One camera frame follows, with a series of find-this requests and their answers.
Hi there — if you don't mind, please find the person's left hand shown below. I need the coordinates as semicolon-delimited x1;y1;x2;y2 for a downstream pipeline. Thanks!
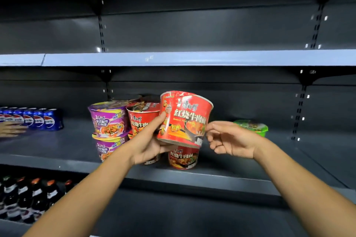
126;111;178;167

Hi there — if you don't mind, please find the person's right hand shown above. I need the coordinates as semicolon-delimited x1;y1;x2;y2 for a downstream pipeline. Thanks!
205;120;267;160

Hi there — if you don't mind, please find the red cup noodle bowl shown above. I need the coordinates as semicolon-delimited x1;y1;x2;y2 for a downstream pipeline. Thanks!
156;90;214;149
127;131;162;166
168;144;201;170
126;101;162;138
139;95;162;104

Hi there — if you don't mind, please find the green cup noodle bowl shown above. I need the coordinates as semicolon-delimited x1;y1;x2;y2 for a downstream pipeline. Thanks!
233;119;269;138

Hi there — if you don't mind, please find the purple cup noodle bowl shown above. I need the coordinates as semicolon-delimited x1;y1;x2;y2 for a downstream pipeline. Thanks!
92;133;131;163
88;101;131;138
111;94;143;103

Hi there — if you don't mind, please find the dark metal store shelving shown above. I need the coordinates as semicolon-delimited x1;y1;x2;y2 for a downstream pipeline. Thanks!
0;0;356;237

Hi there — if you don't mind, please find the person's left forearm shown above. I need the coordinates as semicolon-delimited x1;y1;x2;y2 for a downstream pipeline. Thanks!
23;144;137;237

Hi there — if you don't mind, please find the person's right forearm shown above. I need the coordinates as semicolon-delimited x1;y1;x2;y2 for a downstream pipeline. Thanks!
253;139;356;237

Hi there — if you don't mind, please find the row of blue soda cans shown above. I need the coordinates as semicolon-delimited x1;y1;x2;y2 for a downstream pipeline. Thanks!
0;107;65;131

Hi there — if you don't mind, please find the row of dark glass bottles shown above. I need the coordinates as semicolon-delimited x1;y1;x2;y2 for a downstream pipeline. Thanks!
0;175;76;224

